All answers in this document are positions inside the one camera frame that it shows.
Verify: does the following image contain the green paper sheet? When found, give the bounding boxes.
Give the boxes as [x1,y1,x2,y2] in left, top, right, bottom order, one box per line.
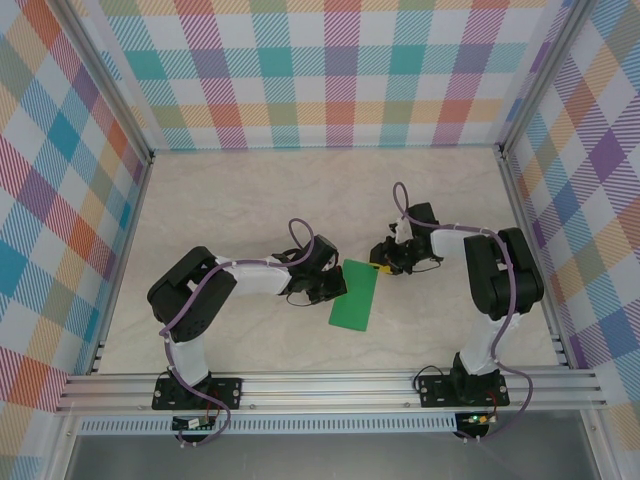
[328,258,380,333]

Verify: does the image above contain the grey metal panel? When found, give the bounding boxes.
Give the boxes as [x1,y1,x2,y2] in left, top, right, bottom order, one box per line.
[64,432,601,480]

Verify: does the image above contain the left small circuit board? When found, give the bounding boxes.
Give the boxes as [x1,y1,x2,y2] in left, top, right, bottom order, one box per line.
[172,417,217,432]

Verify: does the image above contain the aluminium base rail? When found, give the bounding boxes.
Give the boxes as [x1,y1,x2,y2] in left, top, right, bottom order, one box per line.
[55,368,609,414]

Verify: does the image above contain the right aluminium side rail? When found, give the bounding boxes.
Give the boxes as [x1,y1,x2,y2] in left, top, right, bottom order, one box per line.
[495,148,572,370]

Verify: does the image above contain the aluminium side rail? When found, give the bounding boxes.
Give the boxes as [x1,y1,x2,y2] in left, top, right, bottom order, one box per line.
[495,148,572,370]
[88,155,155,376]

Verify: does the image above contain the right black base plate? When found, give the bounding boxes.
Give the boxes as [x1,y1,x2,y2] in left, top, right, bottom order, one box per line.
[417,375,510,409]

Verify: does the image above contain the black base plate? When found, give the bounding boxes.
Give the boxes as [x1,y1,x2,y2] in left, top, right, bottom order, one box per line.
[152,377,244,412]
[417,375,510,409]

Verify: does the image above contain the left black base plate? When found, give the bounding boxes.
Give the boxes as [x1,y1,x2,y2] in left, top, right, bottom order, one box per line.
[152,377,244,412]

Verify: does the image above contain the slotted grey cable duct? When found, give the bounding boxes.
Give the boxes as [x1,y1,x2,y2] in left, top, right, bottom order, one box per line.
[78,413,459,435]

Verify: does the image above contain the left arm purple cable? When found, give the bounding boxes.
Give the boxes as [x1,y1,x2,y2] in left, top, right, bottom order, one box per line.
[158,218,332,448]

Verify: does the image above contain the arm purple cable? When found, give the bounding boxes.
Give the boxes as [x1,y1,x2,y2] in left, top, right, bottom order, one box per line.
[392,181,533,444]
[158,218,332,448]

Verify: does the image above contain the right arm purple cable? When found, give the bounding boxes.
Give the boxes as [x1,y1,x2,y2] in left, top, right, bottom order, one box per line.
[392,181,533,444]

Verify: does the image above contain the left aluminium side rail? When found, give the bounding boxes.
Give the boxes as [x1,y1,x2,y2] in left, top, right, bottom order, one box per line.
[88,155,155,376]

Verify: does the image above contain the right aluminium frame post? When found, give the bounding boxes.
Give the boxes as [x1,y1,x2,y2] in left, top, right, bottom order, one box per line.
[494,0,596,157]

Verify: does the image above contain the aluminium frame post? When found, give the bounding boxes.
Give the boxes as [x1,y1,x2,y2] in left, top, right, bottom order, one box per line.
[59,0,155,164]
[494,0,596,157]

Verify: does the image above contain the left aluminium frame post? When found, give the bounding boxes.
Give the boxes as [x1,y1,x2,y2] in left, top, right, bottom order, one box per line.
[59,0,155,164]

